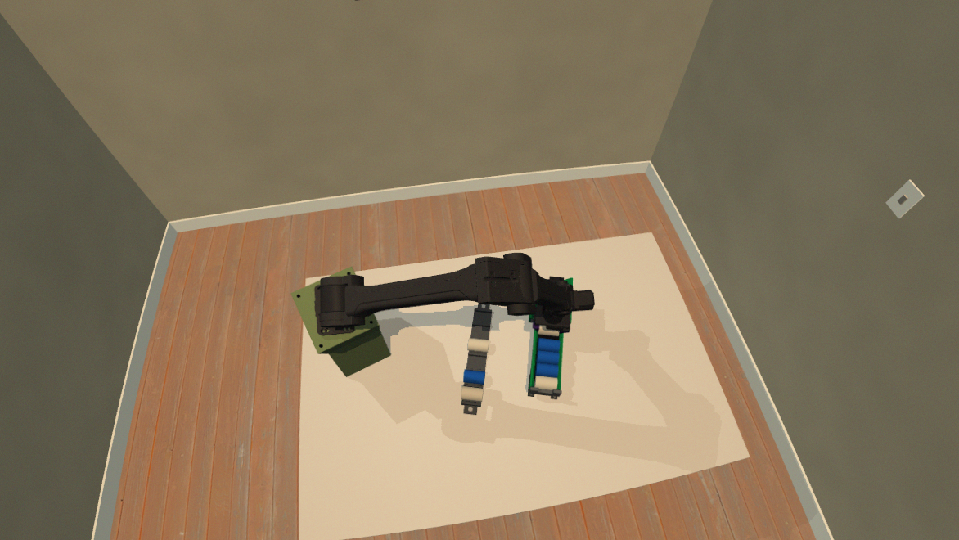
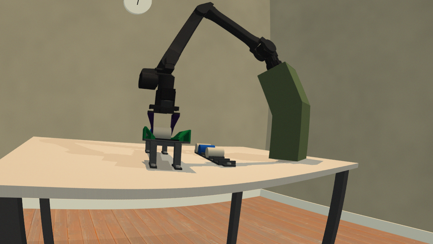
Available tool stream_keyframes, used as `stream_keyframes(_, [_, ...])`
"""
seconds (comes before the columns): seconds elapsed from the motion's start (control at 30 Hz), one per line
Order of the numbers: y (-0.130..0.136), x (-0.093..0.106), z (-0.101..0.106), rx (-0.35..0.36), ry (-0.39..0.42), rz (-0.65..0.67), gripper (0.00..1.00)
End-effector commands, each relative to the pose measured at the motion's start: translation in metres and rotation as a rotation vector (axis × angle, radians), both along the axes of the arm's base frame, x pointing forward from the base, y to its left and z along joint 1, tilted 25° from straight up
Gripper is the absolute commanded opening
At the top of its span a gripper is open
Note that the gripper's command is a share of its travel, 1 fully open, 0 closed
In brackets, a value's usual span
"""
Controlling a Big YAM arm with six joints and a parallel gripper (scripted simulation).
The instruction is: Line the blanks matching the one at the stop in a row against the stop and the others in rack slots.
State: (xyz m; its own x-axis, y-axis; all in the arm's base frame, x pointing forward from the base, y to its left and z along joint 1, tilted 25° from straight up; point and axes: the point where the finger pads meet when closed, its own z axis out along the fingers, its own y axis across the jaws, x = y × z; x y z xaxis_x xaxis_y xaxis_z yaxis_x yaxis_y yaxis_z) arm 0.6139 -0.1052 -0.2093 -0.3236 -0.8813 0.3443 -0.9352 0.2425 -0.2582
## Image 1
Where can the blue plastic bar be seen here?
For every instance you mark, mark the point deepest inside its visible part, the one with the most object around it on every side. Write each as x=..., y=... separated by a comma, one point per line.
x=548, y=357
x=474, y=377
x=548, y=345
x=548, y=370

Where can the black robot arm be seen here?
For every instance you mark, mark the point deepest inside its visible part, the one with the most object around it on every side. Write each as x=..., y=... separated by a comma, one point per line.
x=503, y=281

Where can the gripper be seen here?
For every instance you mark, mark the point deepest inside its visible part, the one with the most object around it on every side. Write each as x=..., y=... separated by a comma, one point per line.
x=556, y=323

